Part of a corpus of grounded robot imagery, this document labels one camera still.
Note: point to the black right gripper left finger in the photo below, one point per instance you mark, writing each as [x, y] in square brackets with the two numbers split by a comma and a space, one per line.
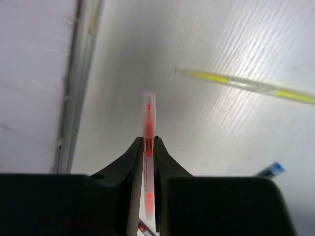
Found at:
[103, 204]

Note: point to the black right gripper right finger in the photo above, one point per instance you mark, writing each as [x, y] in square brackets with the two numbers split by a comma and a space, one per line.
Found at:
[186, 205]

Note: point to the orange pen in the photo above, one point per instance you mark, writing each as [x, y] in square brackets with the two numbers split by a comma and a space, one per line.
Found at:
[149, 134]

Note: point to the yellow pen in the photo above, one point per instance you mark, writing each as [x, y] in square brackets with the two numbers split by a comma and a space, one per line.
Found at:
[250, 85]

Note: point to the red pen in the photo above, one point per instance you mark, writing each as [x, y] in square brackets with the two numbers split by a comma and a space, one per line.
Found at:
[144, 229]

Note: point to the dark blue capped pen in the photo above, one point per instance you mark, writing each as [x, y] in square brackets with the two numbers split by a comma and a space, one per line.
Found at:
[271, 171]

